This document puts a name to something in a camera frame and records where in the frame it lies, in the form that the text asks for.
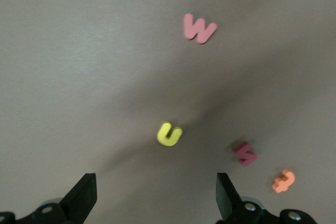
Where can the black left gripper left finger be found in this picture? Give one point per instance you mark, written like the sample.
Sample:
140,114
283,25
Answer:
76,200

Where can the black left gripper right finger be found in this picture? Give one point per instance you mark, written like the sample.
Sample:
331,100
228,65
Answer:
228,203

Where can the yellow foam letter u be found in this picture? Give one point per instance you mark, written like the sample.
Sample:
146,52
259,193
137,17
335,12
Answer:
165,140

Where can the dark red foam letter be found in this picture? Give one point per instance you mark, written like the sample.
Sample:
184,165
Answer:
245,155

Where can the orange foam letter t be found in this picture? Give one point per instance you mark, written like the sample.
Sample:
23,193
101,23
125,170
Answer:
283,182

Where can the brown table cover sheet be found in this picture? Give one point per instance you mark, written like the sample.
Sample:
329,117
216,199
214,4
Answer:
78,51

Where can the pink foam letter w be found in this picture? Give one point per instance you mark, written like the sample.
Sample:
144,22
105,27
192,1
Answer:
199,32

